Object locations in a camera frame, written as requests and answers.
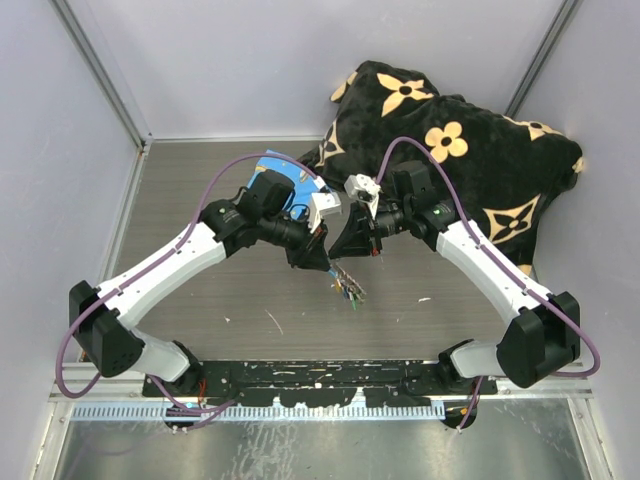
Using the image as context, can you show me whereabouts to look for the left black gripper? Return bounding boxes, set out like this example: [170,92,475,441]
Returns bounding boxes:
[260,208,331,270]

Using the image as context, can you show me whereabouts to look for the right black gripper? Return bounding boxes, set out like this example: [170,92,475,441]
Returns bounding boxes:
[329,197,413,258]

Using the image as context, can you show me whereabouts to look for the white blue large keyring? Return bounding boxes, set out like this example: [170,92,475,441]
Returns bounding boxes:
[328,265,366,303]

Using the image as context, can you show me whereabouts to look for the bunch of coloured keys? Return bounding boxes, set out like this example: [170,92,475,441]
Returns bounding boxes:
[333,277,366,310]

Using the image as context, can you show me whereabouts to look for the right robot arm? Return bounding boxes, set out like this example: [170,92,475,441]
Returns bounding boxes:
[329,161,581,394]

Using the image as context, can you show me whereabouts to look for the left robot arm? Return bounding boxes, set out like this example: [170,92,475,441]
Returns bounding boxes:
[69,170,340,396]

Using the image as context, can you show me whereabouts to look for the blue space print cloth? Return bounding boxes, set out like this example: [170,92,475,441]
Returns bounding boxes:
[247,150,326,220]

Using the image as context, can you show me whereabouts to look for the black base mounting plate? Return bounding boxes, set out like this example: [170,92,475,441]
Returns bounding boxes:
[142,359,500,409]

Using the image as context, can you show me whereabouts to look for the black floral plush pillow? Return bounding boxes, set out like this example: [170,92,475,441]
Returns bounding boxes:
[298,60,584,274]

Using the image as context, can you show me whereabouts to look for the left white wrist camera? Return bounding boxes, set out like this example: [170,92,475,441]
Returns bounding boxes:
[308,192,341,232]

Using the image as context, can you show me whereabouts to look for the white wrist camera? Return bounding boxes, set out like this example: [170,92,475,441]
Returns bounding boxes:
[344,174,380,203]
[308,192,341,232]

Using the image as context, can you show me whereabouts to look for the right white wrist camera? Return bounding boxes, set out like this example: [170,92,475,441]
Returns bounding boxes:
[344,174,380,203]

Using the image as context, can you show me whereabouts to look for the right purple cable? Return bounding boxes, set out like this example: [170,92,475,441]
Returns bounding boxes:
[374,136,601,435]

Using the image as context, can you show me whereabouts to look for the purple cable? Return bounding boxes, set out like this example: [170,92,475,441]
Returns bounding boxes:
[54,153,331,431]
[374,136,601,435]

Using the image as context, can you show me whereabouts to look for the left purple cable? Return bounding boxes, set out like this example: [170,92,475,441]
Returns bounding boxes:
[54,153,331,431]

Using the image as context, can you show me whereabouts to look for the aluminium frame rail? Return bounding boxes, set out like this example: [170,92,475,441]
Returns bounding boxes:
[62,362,593,402]

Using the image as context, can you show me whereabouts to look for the slotted cable duct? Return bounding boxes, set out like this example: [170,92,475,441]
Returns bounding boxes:
[70,401,445,423]

